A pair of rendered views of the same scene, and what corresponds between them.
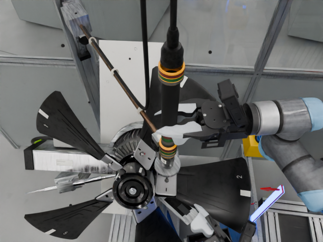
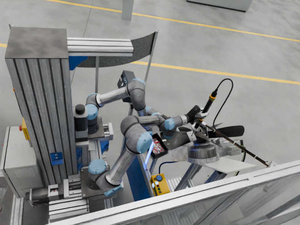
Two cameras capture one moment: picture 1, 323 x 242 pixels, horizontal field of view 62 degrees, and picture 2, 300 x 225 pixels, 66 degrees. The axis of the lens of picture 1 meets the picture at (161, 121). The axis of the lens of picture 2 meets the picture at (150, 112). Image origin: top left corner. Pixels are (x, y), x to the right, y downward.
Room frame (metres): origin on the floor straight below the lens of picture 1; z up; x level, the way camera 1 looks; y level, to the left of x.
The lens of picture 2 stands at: (1.16, -1.05, 2.68)
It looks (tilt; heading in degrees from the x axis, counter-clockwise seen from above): 47 degrees down; 146
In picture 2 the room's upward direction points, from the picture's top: 16 degrees clockwise
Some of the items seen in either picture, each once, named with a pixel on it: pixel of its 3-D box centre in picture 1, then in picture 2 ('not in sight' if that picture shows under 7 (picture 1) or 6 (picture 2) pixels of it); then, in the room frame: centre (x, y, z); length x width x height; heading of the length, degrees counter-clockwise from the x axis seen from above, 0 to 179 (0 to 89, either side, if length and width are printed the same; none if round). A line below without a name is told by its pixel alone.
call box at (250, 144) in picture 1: (256, 136); (159, 186); (0.59, -0.40, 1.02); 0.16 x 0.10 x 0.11; 176
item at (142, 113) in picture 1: (114, 72); (234, 143); (0.58, 0.14, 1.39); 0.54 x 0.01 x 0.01; 31
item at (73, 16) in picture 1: (76, 18); (275, 170); (0.86, 0.31, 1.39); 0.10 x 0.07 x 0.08; 31
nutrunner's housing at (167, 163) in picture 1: (169, 122); (204, 111); (0.32, -0.02, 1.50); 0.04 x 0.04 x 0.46
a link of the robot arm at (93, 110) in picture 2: not in sight; (90, 114); (-0.09, -0.77, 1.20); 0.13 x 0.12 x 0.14; 158
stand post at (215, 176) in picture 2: not in sight; (197, 198); (0.67, 0.10, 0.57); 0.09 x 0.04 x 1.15; 86
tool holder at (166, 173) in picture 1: (165, 154); (198, 125); (0.33, -0.01, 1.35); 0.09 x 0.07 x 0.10; 31
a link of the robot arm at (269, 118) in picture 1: (260, 117); (182, 120); (0.35, -0.22, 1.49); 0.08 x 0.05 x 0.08; 6
